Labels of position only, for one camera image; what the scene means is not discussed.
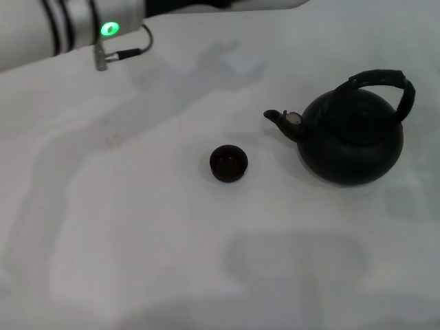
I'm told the dark left arm cable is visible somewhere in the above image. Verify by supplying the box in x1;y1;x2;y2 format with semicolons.
93;23;154;72

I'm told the small dark teacup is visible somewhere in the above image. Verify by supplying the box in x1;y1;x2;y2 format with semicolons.
208;144;250;184

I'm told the black round teapot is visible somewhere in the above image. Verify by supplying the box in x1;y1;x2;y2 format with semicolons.
263;69;417;188

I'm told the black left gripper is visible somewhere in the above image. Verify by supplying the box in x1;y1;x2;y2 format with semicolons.
143;0;238;18

